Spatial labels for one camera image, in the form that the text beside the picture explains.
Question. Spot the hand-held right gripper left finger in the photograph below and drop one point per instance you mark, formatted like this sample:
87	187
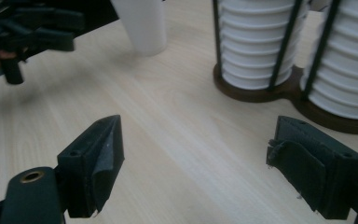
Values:
87	174

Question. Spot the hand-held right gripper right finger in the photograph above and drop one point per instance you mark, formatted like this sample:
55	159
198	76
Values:
320	177

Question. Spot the single white paper cup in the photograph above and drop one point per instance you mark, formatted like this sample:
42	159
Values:
146	25

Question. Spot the black cup rack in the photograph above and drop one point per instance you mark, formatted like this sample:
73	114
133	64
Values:
261	95

